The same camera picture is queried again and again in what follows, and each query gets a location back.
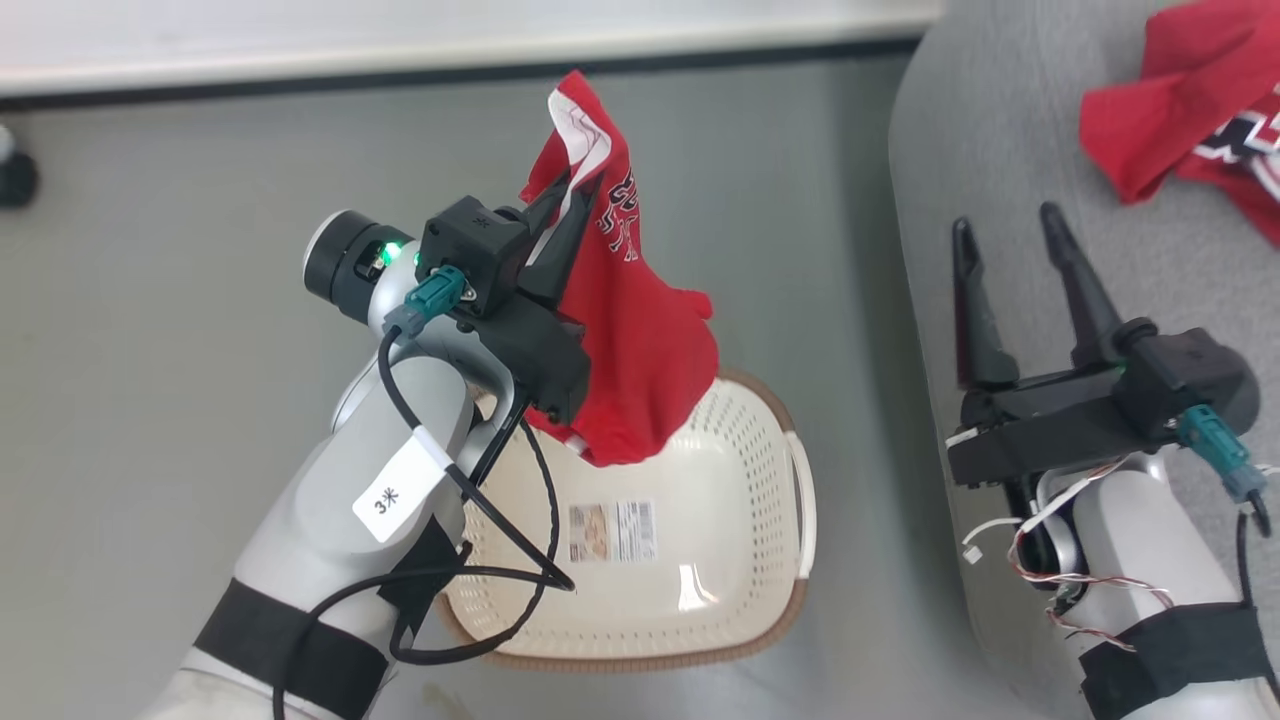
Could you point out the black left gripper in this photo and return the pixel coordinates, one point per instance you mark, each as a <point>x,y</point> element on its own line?
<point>535,350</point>

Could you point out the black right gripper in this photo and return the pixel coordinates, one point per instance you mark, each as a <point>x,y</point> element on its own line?
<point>1050,425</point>

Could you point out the red shirt with black lettering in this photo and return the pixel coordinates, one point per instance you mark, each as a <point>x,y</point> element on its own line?
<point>640,350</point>

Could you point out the red shirt with striped trim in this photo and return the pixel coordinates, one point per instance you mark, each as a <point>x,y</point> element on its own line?
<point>1170,100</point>

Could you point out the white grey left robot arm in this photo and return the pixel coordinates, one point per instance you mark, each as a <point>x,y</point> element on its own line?
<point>330,520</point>

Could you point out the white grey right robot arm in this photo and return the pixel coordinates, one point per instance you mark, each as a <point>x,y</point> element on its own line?
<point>1140,560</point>

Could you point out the grey fabric sofa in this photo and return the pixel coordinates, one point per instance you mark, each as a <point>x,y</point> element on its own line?
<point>930,280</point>

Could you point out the white and black baseboard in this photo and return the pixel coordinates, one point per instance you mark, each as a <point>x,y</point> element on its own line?
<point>400,55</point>

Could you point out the printed sticker label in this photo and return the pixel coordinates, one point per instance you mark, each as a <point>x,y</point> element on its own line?
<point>612,530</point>

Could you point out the cream perforated laundry basket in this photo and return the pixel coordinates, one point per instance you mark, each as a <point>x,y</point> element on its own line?
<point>720,520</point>

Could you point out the black caster wheel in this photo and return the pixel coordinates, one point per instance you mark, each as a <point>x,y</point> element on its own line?
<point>16,180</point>

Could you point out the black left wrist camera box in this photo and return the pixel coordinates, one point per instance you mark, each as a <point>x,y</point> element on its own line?
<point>475,250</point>

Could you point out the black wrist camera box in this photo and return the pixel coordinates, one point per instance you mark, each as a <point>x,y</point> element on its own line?
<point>1195,375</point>
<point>475,250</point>

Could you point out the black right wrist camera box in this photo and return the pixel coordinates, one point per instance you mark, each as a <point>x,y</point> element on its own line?
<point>1195,375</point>

